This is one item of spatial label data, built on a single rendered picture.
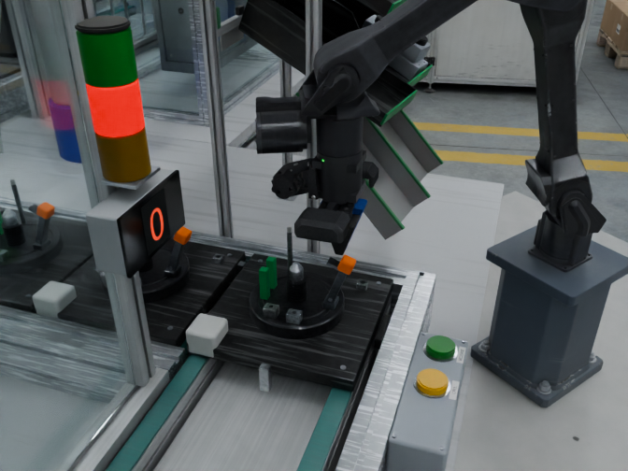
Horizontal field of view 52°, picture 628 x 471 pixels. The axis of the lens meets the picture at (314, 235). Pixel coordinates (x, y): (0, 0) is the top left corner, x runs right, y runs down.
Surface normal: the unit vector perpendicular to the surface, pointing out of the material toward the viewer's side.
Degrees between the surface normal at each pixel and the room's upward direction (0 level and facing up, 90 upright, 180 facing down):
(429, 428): 0
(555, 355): 90
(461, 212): 0
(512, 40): 90
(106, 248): 90
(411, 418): 0
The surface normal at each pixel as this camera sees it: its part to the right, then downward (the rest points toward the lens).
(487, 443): 0.00, -0.85
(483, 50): -0.15, 0.51
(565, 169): -0.05, 0.04
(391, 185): 0.62, -0.43
